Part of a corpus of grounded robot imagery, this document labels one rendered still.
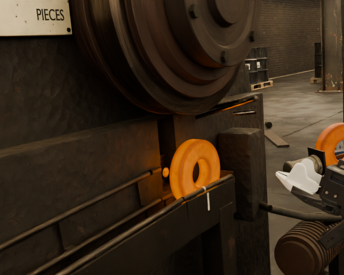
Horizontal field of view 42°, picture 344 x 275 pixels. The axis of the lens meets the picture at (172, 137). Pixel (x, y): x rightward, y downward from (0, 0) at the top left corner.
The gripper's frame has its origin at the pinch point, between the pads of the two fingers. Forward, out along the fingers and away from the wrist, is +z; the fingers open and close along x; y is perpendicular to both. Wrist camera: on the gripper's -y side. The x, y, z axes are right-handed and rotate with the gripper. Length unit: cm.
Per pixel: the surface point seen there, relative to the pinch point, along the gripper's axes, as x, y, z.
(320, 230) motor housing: -28.4, -22.1, -3.7
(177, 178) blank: 7.7, -6.4, 19.5
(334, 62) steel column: -846, -101, 263
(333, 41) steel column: -846, -61, 277
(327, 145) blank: -39.5, -3.2, 4.3
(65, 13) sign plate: 25, 24, 40
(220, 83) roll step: -3.5, 13.4, 20.3
